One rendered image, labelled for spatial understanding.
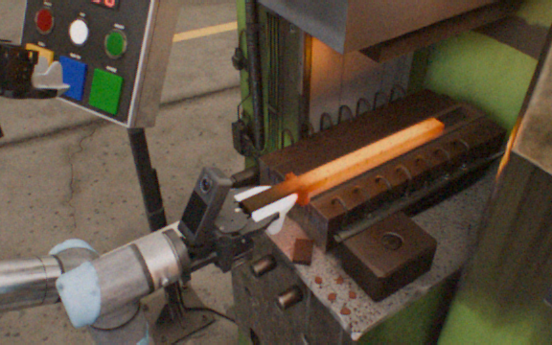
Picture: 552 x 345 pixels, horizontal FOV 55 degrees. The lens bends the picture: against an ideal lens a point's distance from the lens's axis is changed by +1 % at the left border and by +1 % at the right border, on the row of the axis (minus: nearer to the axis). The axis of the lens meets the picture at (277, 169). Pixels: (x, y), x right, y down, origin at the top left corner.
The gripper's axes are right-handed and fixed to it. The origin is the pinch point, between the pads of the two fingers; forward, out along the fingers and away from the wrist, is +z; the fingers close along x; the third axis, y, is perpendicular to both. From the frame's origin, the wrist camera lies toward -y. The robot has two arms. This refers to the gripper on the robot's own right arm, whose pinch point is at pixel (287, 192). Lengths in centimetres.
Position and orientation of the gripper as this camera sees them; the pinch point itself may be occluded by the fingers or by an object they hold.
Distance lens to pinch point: 82.9
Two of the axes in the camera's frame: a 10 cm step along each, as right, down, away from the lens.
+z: 8.3, -3.5, 4.3
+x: 5.6, 5.4, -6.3
